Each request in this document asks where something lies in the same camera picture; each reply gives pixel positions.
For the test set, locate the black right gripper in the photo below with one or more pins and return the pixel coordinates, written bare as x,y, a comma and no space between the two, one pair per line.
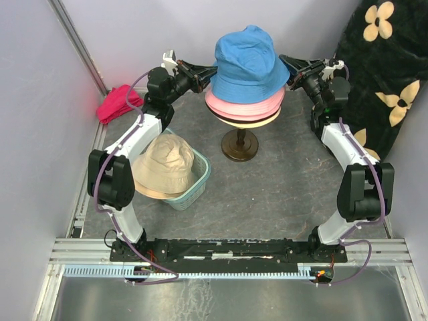
306,67

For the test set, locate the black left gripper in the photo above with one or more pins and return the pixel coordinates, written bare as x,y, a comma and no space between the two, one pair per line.
196,74

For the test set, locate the blue bucket hat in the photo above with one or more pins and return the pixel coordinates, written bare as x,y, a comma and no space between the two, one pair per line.
248,68

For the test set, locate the pink bucket hat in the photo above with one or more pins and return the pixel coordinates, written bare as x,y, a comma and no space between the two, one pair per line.
243,112
263,105

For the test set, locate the cream bucket hat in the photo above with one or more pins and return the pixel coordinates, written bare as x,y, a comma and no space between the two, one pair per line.
254,124

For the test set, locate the light blue plastic basket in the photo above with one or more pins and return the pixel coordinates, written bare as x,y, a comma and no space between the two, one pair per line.
201,171

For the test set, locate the beige bottom hat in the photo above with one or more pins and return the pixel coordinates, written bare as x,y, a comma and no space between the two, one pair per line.
164,170

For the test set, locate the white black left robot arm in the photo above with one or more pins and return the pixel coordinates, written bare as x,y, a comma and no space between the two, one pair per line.
110,178

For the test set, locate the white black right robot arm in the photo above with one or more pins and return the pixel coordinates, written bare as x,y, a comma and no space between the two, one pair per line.
365,194

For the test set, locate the brown round wooden stand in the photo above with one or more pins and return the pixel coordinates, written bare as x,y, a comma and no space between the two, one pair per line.
239,145

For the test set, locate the black floral blanket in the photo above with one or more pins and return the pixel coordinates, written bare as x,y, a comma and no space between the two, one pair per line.
384,47

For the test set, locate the magenta hat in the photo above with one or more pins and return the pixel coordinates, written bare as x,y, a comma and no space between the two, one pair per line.
114,105

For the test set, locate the aluminium corner profile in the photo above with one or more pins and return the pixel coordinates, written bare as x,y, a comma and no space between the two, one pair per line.
68,25

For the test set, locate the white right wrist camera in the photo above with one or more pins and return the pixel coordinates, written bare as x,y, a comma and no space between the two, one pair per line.
330,65

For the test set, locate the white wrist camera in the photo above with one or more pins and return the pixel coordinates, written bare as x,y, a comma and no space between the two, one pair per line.
330,65
169,61

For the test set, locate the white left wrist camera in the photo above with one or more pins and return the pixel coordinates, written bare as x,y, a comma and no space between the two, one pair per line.
169,61

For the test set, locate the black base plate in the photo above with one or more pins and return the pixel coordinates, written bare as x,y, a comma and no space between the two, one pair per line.
251,255

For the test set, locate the light blue cable duct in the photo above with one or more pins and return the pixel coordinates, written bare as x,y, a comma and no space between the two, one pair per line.
137,272

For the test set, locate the aluminium rail frame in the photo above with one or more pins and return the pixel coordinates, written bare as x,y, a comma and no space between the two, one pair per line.
376,283

